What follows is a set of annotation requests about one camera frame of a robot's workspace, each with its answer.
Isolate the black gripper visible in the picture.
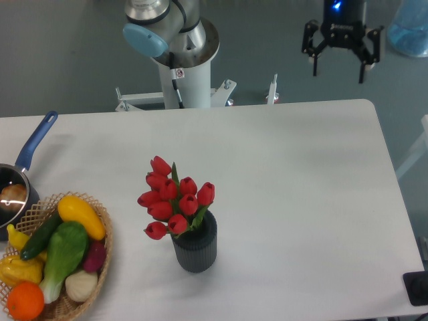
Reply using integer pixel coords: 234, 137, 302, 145
301, 0, 383, 84

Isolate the red tulip bouquet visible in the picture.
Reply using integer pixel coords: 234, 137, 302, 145
137, 156, 215, 240

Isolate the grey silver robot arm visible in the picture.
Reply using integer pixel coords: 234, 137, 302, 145
123, 1, 383, 83

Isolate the dark grey ribbed vase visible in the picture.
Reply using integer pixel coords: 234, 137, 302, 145
171, 211, 217, 273

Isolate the blue plastic bag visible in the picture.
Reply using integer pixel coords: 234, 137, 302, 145
387, 0, 427, 58

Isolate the black device at edge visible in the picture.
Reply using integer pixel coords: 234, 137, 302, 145
403, 271, 428, 306

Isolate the yellow squash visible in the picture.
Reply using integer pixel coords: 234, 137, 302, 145
58, 195, 106, 241

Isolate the purple red radish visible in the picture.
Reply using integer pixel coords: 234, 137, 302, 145
82, 241, 106, 273

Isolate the green bok choy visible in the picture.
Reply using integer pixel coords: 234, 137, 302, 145
39, 221, 88, 304

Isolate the white garlic bulb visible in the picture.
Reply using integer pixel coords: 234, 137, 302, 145
65, 270, 98, 302

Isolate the dark green cucumber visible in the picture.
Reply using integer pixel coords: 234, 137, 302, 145
20, 211, 63, 261

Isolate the bread roll in pan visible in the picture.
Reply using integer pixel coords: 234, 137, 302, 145
1, 184, 27, 213

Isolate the yellow banana pepper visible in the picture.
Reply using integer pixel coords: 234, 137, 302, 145
7, 224, 30, 252

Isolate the woven wicker basket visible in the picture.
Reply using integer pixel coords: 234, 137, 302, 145
15, 191, 113, 320

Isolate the yellow pumpkin gourd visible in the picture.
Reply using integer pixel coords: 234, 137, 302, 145
1, 255, 43, 288

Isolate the orange fruit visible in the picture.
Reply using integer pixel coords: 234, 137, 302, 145
7, 282, 45, 320

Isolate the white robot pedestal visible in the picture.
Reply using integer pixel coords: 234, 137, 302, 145
153, 60, 211, 109

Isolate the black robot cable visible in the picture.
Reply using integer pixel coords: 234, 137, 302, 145
168, 51, 185, 110

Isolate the white metal base frame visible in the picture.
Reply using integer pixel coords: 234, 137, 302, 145
115, 73, 279, 112

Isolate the blue handled saucepan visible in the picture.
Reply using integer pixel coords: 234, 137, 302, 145
1, 111, 58, 241

